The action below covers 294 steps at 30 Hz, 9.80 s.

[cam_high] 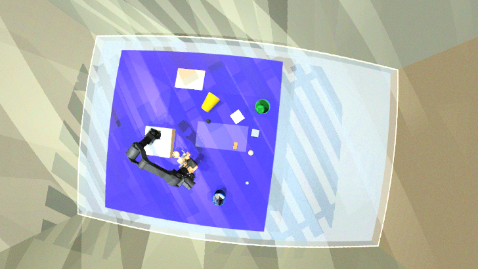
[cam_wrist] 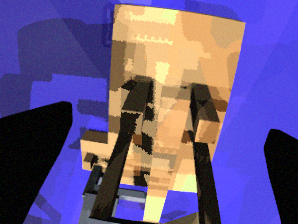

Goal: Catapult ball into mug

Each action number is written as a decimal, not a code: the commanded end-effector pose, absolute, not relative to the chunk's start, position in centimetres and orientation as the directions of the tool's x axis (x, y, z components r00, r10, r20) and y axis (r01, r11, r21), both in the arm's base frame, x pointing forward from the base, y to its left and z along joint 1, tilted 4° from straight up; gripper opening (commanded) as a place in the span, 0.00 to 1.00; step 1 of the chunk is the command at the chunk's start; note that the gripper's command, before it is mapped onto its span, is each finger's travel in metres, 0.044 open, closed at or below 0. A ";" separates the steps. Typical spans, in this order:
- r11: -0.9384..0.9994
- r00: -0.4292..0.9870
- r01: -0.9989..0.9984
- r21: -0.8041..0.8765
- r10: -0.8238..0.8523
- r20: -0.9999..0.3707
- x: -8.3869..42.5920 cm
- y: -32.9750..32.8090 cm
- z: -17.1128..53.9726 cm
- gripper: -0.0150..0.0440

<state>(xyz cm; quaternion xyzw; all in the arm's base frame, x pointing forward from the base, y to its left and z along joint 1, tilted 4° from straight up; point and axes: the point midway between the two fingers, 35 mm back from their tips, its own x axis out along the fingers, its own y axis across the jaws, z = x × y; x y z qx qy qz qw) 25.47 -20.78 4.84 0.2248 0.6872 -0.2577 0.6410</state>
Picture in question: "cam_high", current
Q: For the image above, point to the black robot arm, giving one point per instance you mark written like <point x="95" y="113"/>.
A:
<point x="174" y="178"/>

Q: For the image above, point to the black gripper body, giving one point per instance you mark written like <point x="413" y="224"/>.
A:
<point x="190" y="163"/>

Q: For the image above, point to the dark green cup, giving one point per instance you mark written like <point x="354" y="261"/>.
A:
<point x="262" y="106"/>

